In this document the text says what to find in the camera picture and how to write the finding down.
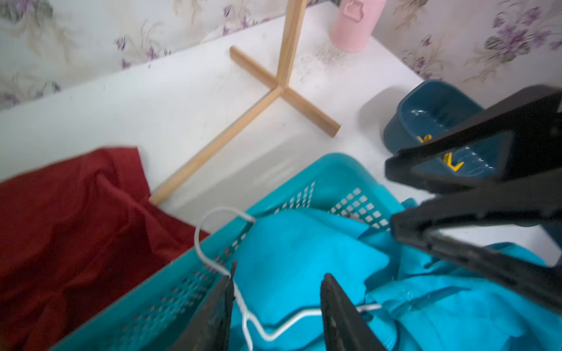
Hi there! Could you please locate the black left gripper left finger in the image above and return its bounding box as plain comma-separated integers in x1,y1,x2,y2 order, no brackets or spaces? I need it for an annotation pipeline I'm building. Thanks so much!
170,261,237,350

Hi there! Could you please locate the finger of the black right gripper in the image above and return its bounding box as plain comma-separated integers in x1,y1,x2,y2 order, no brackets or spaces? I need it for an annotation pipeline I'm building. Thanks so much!
385,84,561,194
391,171,561,314

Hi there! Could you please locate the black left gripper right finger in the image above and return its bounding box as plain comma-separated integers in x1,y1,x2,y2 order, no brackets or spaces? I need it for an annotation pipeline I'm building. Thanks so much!
320,273,386,351

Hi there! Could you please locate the white hanger of teal shirt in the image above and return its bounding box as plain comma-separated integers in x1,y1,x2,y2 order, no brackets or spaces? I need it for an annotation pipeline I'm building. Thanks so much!
208,206,389,335

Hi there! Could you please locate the teal t-shirt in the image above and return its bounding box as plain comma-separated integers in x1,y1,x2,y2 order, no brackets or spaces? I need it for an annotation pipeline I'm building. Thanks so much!
227,197,562,351

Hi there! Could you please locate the yellow clothespin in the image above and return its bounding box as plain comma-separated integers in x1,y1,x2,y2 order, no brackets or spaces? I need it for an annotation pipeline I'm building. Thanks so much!
417,135,433,143
443,153,465,173

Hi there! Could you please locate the teal perforated plastic basket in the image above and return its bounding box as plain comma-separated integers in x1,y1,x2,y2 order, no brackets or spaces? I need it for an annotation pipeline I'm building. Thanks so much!
54,154,405,350

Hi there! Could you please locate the dark teal plastic tub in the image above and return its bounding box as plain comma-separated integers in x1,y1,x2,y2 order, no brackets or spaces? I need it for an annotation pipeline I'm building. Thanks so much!
383,79,562,247

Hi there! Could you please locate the dark red t-shirt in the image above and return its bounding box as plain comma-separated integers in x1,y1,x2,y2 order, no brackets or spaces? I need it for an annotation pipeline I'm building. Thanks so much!
1,147,195,350

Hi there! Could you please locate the wooden clothes rack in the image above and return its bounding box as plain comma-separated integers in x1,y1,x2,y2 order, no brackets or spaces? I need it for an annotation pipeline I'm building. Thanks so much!
149,1,340,206

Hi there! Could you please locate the pink pen cup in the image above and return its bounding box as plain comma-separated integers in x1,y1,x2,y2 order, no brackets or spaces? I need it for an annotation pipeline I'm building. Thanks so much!
330,0,386,53

